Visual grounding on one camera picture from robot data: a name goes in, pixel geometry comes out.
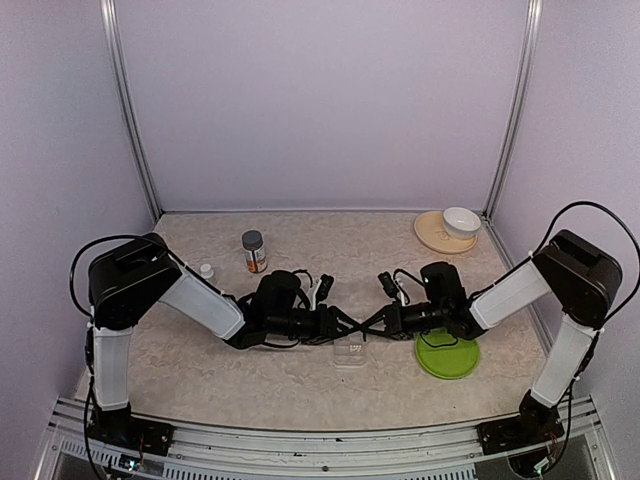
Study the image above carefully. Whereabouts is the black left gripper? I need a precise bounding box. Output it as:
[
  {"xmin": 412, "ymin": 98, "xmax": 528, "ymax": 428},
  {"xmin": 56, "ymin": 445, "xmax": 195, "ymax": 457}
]
[{"xmin": 268, "ymin": 304, "xmax": 361, "ymax": 346}]

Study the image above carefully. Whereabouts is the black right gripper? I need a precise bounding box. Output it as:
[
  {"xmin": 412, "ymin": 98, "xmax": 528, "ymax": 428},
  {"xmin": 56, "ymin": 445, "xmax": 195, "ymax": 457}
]
[{"xmin": 361, "ymin": 300, "xmax": 448, "ymax": 340}]

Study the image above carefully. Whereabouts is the clear plastic pill organizer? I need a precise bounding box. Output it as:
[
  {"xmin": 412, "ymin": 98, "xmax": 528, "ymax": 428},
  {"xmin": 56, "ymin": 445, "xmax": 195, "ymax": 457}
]
[{"xmin": 333, "ymin": 342, "xmax": 367, "ymax": 368}]

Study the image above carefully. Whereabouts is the grey-capped orange pill bottle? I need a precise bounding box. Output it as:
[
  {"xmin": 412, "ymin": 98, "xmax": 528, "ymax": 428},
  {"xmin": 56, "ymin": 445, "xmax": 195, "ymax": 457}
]
[{"xmin": 241, "ymin": 230, "xmax": 267, "ymax": 274}]

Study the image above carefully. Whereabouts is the small white pill bottle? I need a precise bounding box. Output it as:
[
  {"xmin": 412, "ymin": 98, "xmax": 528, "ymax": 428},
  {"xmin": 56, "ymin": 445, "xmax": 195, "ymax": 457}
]
[{"xmin": 199, "ymin": 263, "xmax": 215, "ymax": 282}]

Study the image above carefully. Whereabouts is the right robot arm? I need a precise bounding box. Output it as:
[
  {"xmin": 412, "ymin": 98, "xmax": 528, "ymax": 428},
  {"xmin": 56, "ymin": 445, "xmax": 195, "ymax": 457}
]
[{"xmin": 362, "ymin": 230, "xmax": 623, "ymax": 444}]

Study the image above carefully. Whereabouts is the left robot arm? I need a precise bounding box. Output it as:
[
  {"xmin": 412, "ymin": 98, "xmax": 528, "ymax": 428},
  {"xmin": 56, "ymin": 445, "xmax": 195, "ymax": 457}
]
[{"xmin": 88, "ymin": 233, "xmax": 361, "ymax": 445}]

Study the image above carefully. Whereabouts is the green plate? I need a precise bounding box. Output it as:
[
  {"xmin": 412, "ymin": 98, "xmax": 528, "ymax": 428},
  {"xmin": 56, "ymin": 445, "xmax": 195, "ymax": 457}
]
[{"xmin": 414, "ymin": 329, "xmax": 480, "ymax": 380}]

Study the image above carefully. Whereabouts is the beige wooden plate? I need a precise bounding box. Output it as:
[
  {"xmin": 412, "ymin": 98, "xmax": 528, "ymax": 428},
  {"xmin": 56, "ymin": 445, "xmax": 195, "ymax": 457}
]
[{"xmin": 413, "ymin": 211, "xmax": 477, "ymax": 255}]

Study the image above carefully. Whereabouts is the white ceramic bowl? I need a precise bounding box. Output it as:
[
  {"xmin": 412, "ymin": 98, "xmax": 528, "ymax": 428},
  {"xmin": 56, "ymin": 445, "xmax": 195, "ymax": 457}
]
[{"xmin": 442, "ymin": 207, "xmax": 481, "ymax": 240}]

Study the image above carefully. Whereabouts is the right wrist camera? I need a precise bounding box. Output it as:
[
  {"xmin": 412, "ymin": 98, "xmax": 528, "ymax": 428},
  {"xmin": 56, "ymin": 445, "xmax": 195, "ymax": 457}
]
[{"xmin": 377, "ymin": 271, "xmax": 409, "ymax": 306}]

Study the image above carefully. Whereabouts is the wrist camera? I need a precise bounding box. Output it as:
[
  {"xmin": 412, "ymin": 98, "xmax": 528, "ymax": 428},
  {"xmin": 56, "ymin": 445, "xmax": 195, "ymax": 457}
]
[
  {"xmin": 377, "ymin": 271, "xmax": 409, "ymax": 306},
  {"xmin": 309, "ymin": 274, "xmax": 334, "ymax": 311}
]

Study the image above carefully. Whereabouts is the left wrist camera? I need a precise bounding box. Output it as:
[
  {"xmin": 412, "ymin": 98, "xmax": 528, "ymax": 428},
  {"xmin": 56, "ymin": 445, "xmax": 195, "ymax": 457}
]
[{"xmin": 309, "ymin": 274, "xmax": 334, "ymax": 311}]

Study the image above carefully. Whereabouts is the front aluminium rail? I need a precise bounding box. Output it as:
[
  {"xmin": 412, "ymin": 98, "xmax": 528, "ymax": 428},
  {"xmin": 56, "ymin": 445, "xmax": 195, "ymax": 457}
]
[{"xmin": 34, "ymin": 398, "xmax": 615, "ymax": 479}]

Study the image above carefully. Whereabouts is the right aluminium frame post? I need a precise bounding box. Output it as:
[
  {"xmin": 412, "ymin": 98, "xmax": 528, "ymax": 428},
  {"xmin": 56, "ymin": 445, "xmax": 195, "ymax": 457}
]
[{"xmin": 483, "ymin": 0, "xmax": 544, "ymax": 223}]

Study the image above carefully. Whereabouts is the aluminium frame post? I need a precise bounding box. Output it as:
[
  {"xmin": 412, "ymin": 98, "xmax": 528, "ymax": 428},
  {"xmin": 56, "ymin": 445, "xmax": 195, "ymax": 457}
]
[
  {"xmin": 100, "ymin": 0, "xmax": 164, "ymax": 223},
  {"xmin": 483, "ymin": 0, "xmax": 544, "ymax": 223}
]

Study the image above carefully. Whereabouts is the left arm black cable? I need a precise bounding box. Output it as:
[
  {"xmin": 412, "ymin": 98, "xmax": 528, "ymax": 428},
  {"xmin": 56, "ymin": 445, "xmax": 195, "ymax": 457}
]
[{"xmin": 69, "ymin": 235, "xmax": 321, "ymax": 351}]

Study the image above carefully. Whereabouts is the left aluminium frame post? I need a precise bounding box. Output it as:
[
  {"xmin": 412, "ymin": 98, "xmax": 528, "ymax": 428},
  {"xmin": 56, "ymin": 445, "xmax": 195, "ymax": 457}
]
[{"xmin": 100, "ymin": 0, "xmax": 164, "ymax": 223}]

